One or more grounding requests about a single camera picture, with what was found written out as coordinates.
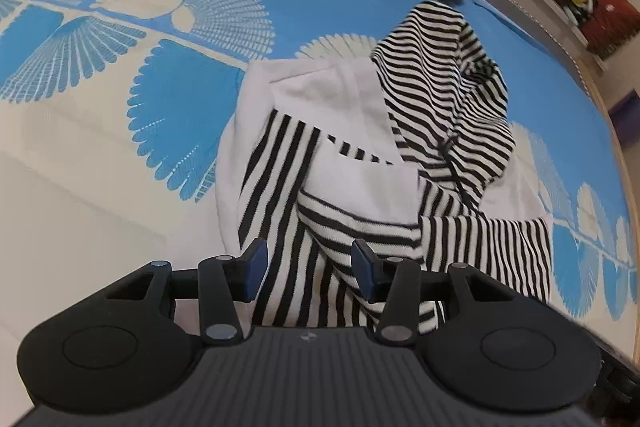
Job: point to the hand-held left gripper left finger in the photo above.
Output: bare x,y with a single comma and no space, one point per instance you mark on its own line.
255,269

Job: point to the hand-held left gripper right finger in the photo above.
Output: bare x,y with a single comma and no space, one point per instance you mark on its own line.
364,269

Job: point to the black white striped garment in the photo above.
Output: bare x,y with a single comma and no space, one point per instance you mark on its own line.
350,187

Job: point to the blue cream printed bedsheet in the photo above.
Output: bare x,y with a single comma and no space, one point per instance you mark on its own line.
320,7

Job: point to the grey mattress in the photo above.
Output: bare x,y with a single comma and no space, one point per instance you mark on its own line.
530,23

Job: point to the purple board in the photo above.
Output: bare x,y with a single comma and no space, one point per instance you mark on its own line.
627,107

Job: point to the red embroidered cushion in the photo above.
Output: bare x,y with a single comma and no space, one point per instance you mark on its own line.
612,19

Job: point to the wooden bed frame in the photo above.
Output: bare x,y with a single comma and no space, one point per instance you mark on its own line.
616,142

